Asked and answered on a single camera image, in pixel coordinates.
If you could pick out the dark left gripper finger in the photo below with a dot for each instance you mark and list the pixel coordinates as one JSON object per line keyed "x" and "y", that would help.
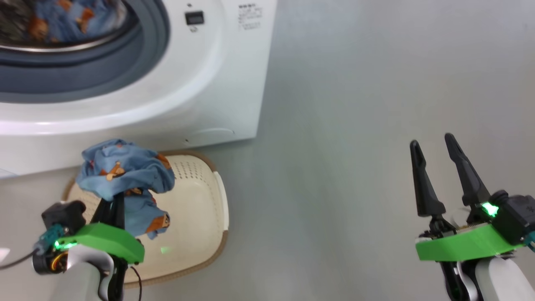
{"x": 118, "y": 213}
{"x": 104, "y": 213}

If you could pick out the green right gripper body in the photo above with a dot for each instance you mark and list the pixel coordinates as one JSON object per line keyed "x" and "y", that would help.
{"x": 459, "y": 244}

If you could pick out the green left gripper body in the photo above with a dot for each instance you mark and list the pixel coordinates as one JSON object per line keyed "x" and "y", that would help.
{"x": 104, "y": 238}

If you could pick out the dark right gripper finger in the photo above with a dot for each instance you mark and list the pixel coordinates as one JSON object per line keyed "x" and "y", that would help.
{"x": 426, "y": 188}
{"x": 470, "y": 184}

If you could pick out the blue and cream bear-print garment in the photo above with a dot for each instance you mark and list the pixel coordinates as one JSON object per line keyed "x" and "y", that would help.
{"x": 62, "y": 21}

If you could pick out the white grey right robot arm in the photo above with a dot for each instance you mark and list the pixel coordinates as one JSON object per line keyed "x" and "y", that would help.
{"x": 497, "y": 280}

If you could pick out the white front-load washing machine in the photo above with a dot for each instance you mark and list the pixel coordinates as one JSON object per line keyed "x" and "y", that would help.
{"x": 234, "y": 83}

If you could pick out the black square door latch socket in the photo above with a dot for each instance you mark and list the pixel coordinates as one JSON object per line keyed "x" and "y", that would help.
{"x": 194, "y": 18}

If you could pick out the cream perforated laundry basket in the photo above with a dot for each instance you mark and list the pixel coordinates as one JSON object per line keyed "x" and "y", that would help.
{"x": 196, "y": 209}

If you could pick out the round white filter cover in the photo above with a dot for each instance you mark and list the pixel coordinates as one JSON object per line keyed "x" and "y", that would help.
{"x": 213, "y": 136}

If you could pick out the printed warning text label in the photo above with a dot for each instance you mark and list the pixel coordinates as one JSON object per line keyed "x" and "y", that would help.
{"x": 250, "y": 16}

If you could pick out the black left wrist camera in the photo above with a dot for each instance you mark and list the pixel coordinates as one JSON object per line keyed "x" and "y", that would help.
{"x": 62, "y": 215}

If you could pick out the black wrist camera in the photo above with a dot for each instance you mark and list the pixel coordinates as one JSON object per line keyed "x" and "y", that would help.
{"x": 62, "y": 215}
{"x": 514, "y": 217}

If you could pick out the teal left camera connector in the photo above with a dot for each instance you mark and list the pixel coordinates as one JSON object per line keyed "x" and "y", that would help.
{"x": 50, "y": 238}

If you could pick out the teal camera connector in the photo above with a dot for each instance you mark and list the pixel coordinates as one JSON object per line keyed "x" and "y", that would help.
{"x": 50, "y": 238}
{"x": 530, "y": 242}

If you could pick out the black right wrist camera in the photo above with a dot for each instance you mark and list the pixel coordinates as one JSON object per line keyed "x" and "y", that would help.
{"x": 514, "y": 217}

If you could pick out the teal right camera connector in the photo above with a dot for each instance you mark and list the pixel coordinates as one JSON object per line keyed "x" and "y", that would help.
{"x": 530, "y": 242}

